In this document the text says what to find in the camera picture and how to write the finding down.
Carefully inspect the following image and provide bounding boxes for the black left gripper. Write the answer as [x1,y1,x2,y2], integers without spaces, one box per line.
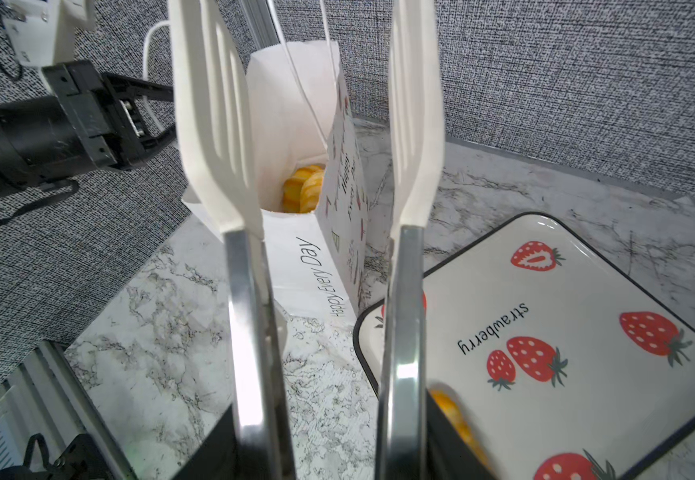
[41,1,296,479]

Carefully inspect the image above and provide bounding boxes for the right gripper white spatula finger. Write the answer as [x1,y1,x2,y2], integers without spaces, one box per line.
[375,1,445,479]

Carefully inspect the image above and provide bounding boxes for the white paper gift bag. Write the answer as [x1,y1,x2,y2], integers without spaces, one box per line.
[142,0,369,328]

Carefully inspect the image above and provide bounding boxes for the fake croissant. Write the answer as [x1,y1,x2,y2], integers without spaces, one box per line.
[429,389,491,469]
[281,164,325,214]

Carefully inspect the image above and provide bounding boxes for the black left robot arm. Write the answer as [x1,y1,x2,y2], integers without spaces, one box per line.
[0,1,296,479]

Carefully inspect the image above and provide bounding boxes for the strawberry print rectangular tray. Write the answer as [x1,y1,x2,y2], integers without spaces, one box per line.
[351,211,695,480]

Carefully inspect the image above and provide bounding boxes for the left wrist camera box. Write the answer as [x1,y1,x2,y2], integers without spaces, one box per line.
[3,0,97,68]

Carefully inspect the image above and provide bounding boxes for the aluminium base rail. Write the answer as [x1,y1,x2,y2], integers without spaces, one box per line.
[0,340,137,479]

